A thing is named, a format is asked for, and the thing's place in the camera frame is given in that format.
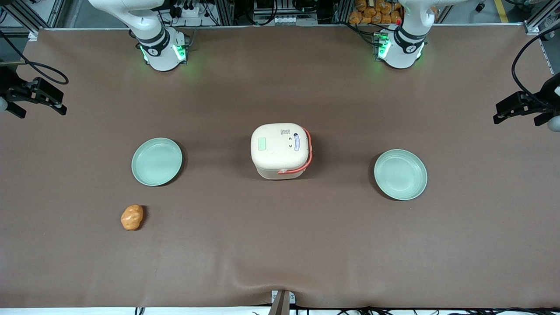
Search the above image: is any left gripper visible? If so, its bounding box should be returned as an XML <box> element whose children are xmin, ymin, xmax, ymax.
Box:
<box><xmin>493</xmin><ymin>73</ymin><xmax>560</xmax><ymax>133</ymax></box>

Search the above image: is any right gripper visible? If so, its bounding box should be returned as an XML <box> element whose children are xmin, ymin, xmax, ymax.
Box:
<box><xmin>0</xmin><ymin>65</ymin><xmax>68</xmax><ymax>119</ymax></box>

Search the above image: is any pale green plate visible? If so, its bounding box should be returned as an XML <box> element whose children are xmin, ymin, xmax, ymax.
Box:
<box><xmin>131</xmin><ymin>137</ymin><xmax>183</xmax><ymax>187</ymax></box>
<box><xmin>374</xmin><ymin>149</ymin><xmax>428</xmax><ymax>201</ymax></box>

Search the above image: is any orange potato toy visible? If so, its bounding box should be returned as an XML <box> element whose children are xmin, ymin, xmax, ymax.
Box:
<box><xmin>120</xmin><ymin>204</ymin><xmax>144</xmax><ymax>231</ymax></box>

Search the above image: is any bag of orange buns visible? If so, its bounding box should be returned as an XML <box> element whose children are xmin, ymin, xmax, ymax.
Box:
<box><xmin>348</xmin><ymin>0</ymin><xmax>404</xmax><ymax>25</ymax></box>

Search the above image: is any white power strip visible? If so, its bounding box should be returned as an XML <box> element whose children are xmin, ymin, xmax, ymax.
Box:
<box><xmin>171</xmin><ymin>3</ymin><xmax>203</xmax><ymax>19</ymax></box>

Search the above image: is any brown table mat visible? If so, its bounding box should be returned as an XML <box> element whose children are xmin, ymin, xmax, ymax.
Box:
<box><xmin>0</xmin><ymin>25</ymin><xmax>560</xmax><ymax>309</ymax></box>

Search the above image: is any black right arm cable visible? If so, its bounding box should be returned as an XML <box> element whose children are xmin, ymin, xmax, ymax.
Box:
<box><xmin>0</xmin><ymin>30</ymin><xmax>70</xmax><ymax>85</ymax></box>

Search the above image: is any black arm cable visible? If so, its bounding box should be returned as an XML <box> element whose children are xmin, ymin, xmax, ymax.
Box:
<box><xmin>511</xmin><ymin>27</ymin><xmax>560</xmax><ymax>108</ymax></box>
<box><xmin>0</xmin><ymin>30</ymin><xmax>70</xmax><ymax>85</ymax></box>

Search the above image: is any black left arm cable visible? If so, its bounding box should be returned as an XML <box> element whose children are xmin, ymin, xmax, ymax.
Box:
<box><xmin>511</xmin><ymin>27</ymin><xmax>560</xmax><ymax>108</ymax></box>

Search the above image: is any aluminium frame post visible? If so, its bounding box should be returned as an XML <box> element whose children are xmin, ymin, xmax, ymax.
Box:
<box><xmin>0</xmin><ymin>0</ymin><xmax>67</xmax><ymax>41</ymax></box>
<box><xmin>523</xmin><ymin>0</ymin><xmax>560</xmax><ymax>35</ymax></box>

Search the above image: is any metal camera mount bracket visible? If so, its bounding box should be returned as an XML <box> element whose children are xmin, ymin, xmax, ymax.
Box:
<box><xmin>268</xmin><ymin>289</ymin><xmax>297</xmax><ymax>315</ymax></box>

